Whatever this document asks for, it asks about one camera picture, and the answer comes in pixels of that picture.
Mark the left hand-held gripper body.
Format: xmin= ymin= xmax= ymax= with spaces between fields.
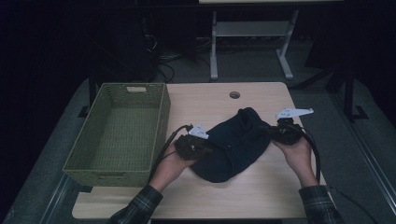
xmin=173 ymin=122 xmax=213 ymax=161

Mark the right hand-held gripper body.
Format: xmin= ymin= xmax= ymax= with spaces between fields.
xmin=274 ymin=107 xmax=315 ymax=146

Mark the dark navy cloth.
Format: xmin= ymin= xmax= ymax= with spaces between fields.
xmin=190 ymin=106 xmax=273 ymax=184

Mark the green woven basket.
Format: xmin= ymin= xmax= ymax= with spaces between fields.
xmin=62 ymin=82 xmax=172 ymax=189

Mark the person's right hand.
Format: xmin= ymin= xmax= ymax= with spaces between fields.
xmin=274 ymin=136 xmax=320 ymax=189

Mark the person's left hand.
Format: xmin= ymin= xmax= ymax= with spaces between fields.
xmin=148 ymin=150 xmax=196 ymax=192

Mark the black metal stand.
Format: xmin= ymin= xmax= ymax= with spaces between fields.
xmin=77 ymin=69 xmax=98 ymax=119
xmin=341 ymin=60 xmax=370 ymax=123

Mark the left hand-held gripper black cable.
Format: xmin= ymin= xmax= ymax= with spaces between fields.
xmin=148 ymin=124 xmax=194 ymax=183

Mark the hand-held gripper black cable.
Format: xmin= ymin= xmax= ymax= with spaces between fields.
xmin=289 ymin=122 xmax=322 ymax=185
xmin=148 ymin=124 xmax=194 ymax=183

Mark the right hand-held gripper black cable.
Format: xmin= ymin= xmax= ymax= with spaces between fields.
xmin=289 ymin=122 xmax=322 ymax=185

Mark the metal floor rail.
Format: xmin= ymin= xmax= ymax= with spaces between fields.
xmin=330 ymin=92 xmax=396 ymax=216
xmin=39 ymin=173 xmax=78 ymax=224

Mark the bundle of black floor cables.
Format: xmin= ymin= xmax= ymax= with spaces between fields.
xmin=146 ymin=32 xmax=213 ymax=84

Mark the black floor cable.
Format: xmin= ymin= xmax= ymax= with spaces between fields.
xmin=337 ymin=189 xmax=379 ymax=224

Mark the white metal desk frame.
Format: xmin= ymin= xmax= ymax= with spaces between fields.
xmin=198 ymin=0 xmax=344 ymax=82

